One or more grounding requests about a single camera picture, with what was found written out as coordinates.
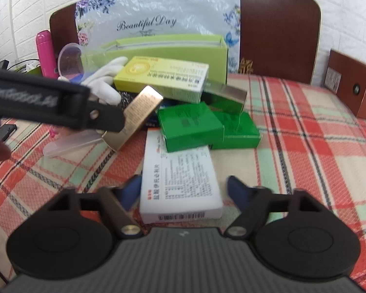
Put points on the yellow-green medicine box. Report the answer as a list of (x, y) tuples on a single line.
[(167, 79)]

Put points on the lime green cardboard box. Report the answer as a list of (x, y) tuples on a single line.
[(170, 52)]

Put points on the black patterned box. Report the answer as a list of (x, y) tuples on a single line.
[(125, 99)]

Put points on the clear plastic cup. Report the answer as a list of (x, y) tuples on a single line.
[(70, 61)]

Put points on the checked tablecloth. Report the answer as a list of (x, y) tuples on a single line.
[(308, 146)]

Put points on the white medicine box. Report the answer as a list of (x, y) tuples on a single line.
[(180, 183)]

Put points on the pink bottle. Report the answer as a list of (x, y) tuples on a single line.
[(47, 55)]

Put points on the floral plastic bag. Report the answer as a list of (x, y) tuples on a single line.
[(158, 9)]

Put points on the brown wooden drawer box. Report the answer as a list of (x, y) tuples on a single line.
[(347, 82)]

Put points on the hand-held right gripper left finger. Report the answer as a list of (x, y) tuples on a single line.
[(133, 189)]

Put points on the black device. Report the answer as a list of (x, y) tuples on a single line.
[(6, 132)]

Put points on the dark green metallic box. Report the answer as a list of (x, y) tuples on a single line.
[(228, 97)]

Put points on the white glove pink cuff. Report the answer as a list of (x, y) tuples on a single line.
[(103, 77)]

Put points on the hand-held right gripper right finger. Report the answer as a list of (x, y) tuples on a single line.
[(236, 189)]

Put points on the dark blue box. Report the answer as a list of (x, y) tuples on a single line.
[(152, 122)]

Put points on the gold box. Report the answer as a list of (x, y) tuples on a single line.
[(138, 110)]

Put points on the clear plastic tube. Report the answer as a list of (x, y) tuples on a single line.
[(70, 144)]

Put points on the brown chair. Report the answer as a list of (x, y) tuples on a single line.
[(277, 30)]

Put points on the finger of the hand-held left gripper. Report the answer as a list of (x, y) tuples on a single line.
[(108, 117)]

